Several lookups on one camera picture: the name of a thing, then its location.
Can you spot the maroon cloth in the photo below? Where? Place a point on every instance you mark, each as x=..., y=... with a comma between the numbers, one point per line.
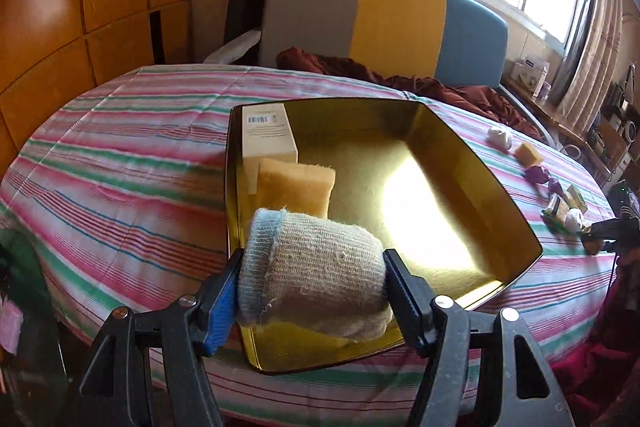
x=450, y=94

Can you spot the small printed carton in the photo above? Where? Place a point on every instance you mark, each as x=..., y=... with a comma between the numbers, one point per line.
x=530, y=71

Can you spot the pink white cloth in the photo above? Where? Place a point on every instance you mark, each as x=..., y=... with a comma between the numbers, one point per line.
x=11, y=327

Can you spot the beige patterned curtain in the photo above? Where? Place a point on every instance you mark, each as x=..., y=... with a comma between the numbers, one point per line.
x=595, y=47

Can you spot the grey sock blue cuff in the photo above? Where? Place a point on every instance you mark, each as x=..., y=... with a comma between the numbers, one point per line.
x=320, y=267

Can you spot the white mug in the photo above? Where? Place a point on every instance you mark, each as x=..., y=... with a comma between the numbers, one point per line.
x=541, y=88

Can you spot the white plastic bag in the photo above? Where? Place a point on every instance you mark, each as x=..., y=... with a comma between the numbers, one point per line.
x=500, y=138

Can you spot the small yellow sponge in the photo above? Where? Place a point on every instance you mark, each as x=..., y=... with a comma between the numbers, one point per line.
x=529, y=155

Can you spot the striped tablecloth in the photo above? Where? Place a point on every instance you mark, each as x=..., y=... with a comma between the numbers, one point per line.
x=125, y=157

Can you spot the clear snack bar packet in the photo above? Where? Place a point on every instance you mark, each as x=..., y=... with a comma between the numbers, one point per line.
x=556, y=208

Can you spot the white box with barcode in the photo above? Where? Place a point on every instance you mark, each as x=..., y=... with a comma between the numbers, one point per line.
x=267, y=132

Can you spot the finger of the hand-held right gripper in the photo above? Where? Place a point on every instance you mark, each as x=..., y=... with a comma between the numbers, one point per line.
x=612, y=231

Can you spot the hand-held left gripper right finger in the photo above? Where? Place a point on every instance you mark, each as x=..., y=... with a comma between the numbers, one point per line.
x=407, y=302

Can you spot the purple snack packet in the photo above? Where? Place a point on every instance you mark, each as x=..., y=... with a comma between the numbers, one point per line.
x=536, y=175
x=555, y=188

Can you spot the grey yellow blue sofa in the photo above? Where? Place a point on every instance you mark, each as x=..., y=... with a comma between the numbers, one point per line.
x=310, y=17

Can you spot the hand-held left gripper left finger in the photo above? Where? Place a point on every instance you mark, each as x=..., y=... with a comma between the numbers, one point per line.
x=225, y=312

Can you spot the white crumpled wrapper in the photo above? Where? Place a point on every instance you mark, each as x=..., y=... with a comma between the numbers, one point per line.
x=574, y=219

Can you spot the large yellow sponge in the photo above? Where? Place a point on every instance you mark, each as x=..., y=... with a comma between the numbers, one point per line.
x=295, y=187

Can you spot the wooden side desk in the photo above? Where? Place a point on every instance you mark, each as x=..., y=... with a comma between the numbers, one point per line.
x=565, y=122

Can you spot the green yellow packet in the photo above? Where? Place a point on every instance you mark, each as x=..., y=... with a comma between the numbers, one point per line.
x=576, y=198

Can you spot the wooden wardrobe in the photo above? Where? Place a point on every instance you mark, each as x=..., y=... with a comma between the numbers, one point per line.
x=75, y=7

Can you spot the gold metal tray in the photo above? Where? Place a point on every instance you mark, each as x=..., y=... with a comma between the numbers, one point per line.
x=425, y=187

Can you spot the person's magenta clothing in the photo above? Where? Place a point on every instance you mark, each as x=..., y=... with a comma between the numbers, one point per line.
x=610, y=347

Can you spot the green glass side table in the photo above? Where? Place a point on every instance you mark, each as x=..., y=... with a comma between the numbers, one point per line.
x=30, y=287

